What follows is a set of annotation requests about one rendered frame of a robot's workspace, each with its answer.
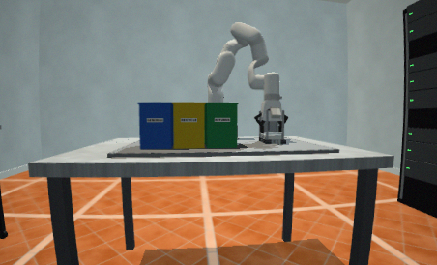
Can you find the yellow bin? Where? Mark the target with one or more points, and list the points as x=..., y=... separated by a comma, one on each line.
x=189, y=126

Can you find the blue bin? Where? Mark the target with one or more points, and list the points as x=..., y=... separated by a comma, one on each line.
x=156, y=125

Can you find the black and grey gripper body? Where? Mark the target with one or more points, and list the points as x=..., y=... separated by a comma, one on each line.
x=267, y=104

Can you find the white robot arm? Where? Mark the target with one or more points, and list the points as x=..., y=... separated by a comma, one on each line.
x=226, y=61

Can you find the green open bin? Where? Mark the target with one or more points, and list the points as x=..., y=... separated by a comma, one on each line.
x=220, y=125

